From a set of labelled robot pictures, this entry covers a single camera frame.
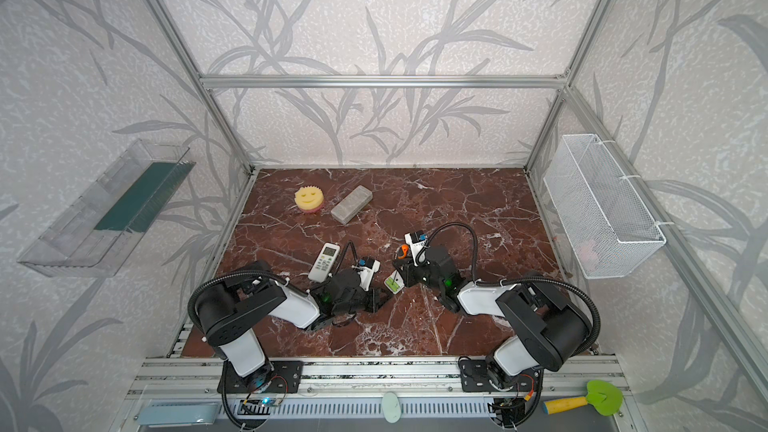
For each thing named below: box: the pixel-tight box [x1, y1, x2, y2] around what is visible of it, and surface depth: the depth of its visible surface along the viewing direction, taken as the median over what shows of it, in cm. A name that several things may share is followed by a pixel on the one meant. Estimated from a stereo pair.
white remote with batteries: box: [384, 269, 405, 295], surface depth 91 cm
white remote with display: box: [308, 242, 341, 283], surface depth 95 cm
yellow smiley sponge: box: [294, 185, 324, 212], surface depth 110 cm
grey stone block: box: [330, 185, 373, 225], surface depth 108 cm
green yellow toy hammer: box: [542, 380, 623, 416], surface depth 71 cm
